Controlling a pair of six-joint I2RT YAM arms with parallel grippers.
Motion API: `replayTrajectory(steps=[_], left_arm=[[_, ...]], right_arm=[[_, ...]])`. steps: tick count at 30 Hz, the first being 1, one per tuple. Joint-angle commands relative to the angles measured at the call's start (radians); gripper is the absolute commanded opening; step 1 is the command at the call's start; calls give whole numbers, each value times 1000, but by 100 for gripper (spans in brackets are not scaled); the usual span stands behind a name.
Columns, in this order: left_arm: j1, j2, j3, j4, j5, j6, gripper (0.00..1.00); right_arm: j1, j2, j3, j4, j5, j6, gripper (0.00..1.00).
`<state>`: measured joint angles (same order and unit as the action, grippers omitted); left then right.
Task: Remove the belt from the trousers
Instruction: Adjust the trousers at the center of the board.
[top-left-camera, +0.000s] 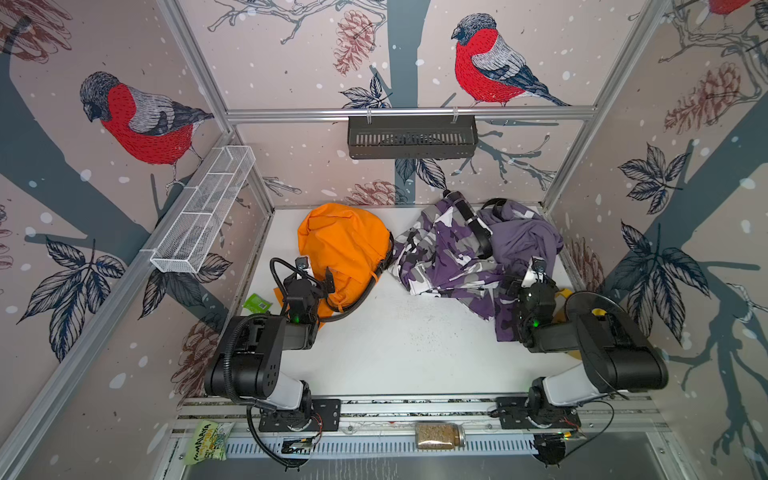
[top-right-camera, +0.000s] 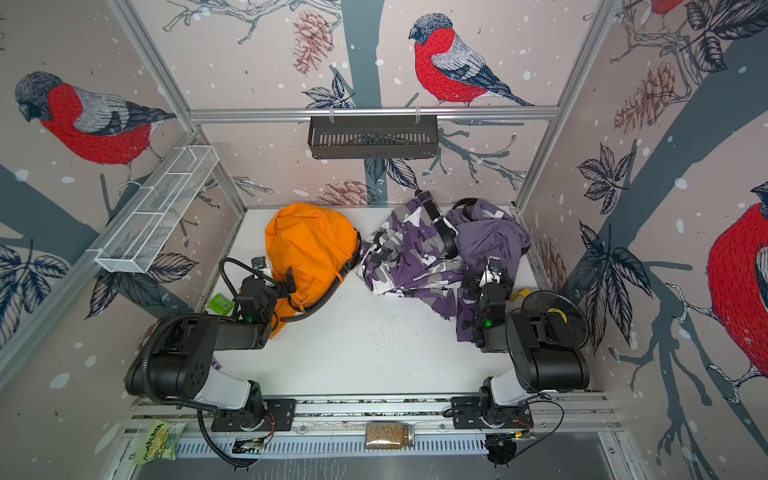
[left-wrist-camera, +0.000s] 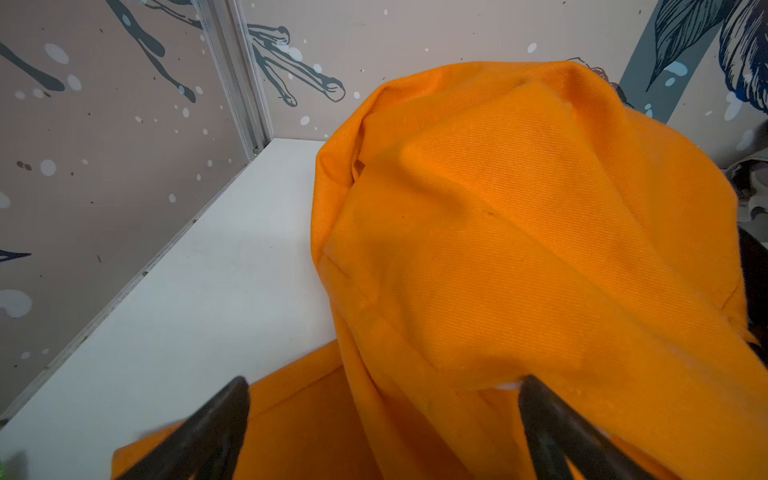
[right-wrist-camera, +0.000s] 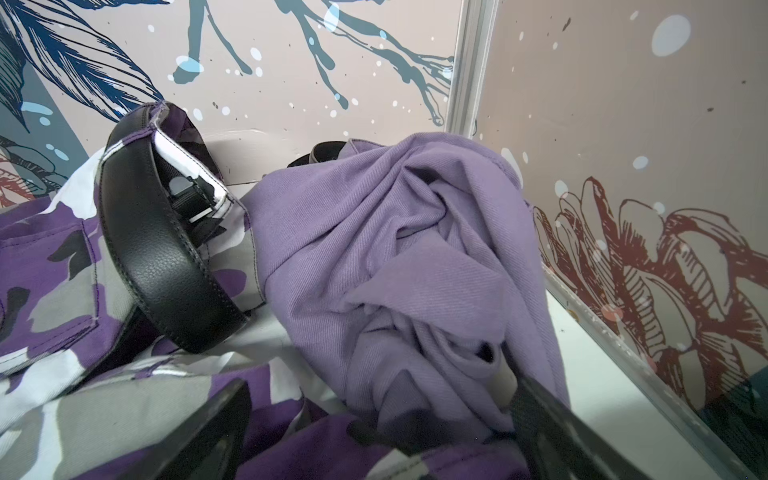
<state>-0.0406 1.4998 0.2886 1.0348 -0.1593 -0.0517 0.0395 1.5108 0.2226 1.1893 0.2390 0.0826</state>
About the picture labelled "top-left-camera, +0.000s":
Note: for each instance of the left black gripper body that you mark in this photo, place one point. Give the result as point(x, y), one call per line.
point(306, 288)

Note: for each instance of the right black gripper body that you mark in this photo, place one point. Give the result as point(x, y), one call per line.
point(534, 288)

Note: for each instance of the orange trousers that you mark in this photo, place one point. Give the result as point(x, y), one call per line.
point(349, 240)

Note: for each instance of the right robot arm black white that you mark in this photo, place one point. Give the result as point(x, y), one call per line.
point(616, 357)

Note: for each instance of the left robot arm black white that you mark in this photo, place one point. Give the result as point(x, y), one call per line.
point(246, 367)

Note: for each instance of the purple camouflage trousers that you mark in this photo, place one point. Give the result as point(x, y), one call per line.
point(438, 257)

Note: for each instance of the yellow object beside spool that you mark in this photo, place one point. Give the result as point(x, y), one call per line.
point(561, 298)

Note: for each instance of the small green packet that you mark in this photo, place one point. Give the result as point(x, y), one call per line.
point(257, 305)

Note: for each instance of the plain purple garment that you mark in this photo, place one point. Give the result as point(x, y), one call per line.
point(519, 234)

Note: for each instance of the black spool yellow hub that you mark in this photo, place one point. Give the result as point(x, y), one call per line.
point(607, 313)

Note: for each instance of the jar of grains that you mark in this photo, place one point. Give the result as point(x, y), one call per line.
point(439, 436)

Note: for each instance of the green snack bag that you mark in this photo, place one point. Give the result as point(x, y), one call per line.
point(209, 442)

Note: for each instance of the black perforated metal shelf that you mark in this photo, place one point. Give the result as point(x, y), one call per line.
point(412, 137)

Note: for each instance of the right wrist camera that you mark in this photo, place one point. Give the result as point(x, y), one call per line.
point(536, 272)

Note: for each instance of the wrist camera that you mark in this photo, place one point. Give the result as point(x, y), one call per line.
point(536, 272)
point(302, 263)

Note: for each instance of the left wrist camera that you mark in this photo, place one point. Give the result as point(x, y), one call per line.
point(302, 263)

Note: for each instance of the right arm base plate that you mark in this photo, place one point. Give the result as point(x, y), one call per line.
point(515, 412)

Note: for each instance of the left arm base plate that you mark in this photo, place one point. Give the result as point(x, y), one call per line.
point(320, 415)

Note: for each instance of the white wire mesh basket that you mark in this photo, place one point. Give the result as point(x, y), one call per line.
point(191, 236)

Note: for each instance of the horizontal aluminium frame bar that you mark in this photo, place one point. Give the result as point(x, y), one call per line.
point(244, 116)

